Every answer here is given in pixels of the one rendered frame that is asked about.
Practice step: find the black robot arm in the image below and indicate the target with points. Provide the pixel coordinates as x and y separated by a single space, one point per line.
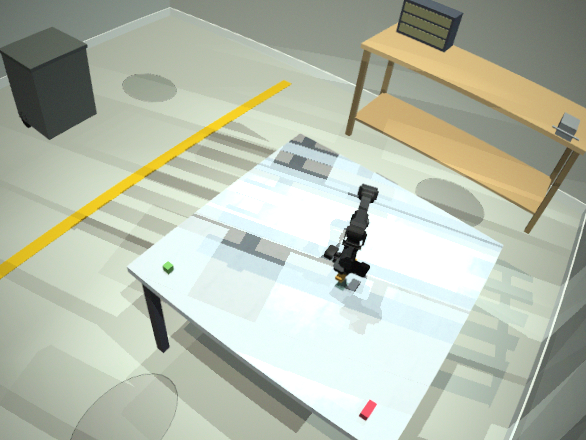
356 231

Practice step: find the small green cube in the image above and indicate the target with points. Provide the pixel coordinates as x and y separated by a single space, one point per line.
168 267

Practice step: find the red rectangular block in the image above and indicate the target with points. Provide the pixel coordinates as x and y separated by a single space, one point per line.
367 410

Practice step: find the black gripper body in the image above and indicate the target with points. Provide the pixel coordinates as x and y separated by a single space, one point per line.
360 269

